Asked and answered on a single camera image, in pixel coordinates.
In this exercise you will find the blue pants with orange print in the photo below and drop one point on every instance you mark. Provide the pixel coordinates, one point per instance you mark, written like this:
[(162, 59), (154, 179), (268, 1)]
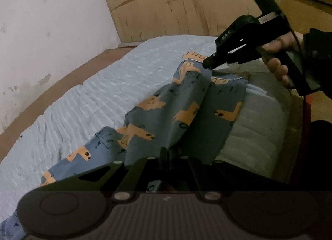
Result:
[(197, 125)]

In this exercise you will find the person's right hand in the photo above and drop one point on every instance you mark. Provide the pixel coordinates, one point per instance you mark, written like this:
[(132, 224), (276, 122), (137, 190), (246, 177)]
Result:
[(278, 70)]

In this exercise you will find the light blue striped blanket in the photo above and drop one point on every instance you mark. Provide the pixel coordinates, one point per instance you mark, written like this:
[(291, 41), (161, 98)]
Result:
[(109, 79)]

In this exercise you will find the person's right forearm dark sleeve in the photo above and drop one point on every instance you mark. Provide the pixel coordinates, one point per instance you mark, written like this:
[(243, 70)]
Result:
[(317, 55)]

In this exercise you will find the plywood panel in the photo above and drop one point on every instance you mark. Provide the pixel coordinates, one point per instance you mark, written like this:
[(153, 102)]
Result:
[(186, 3)]

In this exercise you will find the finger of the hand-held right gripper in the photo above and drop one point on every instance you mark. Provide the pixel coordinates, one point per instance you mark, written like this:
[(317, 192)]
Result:
[(210, 62)]

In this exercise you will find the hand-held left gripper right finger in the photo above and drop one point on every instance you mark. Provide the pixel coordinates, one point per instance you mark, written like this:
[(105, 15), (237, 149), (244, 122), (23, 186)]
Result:
[(179, 163)]

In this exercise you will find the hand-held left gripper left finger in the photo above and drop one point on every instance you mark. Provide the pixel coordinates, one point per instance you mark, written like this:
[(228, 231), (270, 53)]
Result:
[(155, 162)]

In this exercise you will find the red bed frame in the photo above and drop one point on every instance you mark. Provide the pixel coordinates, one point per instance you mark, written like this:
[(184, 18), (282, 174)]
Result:
[(308, 110)]

